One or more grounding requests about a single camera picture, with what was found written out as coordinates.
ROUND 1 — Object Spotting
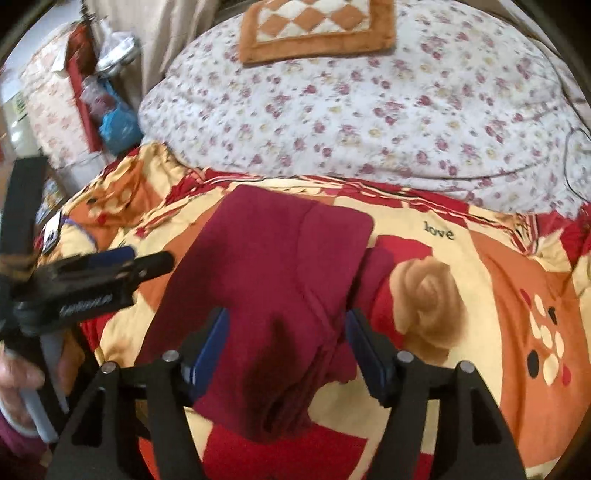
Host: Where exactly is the dark red garment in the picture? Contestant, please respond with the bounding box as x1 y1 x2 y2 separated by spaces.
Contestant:
137 185 394 442

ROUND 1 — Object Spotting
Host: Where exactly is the left maroon sleeve forearm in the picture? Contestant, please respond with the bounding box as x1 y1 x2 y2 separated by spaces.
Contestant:
1 405 48 480

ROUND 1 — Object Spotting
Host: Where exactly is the person left hand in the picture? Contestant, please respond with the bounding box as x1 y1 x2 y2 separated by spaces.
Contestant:
0 331 86 428

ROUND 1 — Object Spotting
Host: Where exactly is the blue plastic bag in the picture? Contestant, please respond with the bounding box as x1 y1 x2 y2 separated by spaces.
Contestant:
98 79 142 156

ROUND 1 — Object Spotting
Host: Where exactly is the red orange cream bedsheet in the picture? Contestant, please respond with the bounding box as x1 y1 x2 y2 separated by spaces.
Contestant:
51 143 590 479

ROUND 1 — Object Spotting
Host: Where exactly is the floral covered furniture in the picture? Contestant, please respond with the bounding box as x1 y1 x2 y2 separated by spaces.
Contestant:
19 22 90 169

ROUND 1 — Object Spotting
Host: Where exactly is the red wooden chair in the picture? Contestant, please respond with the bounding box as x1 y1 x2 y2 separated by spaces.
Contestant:
64 22 105 153

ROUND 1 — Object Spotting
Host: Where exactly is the clear plastic bag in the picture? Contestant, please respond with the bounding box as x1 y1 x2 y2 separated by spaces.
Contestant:
95 31 140 77

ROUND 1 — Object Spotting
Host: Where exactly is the beige curtain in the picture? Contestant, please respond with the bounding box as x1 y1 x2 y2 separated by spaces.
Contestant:
87 0 219 105

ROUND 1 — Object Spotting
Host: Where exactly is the brown checkered plush cushion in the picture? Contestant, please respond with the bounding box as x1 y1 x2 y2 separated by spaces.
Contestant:
238 0 396 64

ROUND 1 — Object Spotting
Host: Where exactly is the white floral quilt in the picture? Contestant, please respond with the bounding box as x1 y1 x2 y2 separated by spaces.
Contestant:
139 1 590 216

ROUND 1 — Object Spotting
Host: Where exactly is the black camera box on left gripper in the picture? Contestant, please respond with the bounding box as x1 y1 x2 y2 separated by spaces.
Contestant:
1 155 48 255

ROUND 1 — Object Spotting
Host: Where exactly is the black cable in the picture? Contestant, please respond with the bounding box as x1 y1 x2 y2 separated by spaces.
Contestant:
560 126 591 204

